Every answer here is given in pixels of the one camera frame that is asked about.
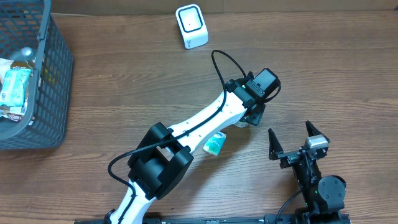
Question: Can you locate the green lid white jar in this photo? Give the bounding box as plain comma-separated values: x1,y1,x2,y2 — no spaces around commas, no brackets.
234,121,249,128

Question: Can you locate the brown white wrapper packet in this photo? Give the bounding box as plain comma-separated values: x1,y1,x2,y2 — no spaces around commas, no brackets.
1,106,26,122

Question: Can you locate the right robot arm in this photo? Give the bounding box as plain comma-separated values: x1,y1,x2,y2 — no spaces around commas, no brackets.
266,121,351,223

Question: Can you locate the grey plastic mesh basket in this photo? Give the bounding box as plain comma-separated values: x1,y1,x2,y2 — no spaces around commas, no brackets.
1,0,73,150

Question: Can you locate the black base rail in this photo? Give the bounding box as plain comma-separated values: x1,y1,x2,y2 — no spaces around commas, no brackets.
74,215,351,224

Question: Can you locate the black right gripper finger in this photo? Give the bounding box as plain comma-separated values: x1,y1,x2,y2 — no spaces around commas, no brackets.
268,128,284,161
305,121,330,143

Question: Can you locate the clear bottle with silver cap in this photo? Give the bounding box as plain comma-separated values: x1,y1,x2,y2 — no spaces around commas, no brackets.
9,47,36,70

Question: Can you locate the small green tissue packet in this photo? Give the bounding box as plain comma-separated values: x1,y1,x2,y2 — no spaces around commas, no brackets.
203,132,226,156

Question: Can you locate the light green snack packet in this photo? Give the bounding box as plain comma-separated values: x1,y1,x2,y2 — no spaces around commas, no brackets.
1,68,32,107

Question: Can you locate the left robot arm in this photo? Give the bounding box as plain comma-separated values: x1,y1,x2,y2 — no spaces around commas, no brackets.
104,68,281,223

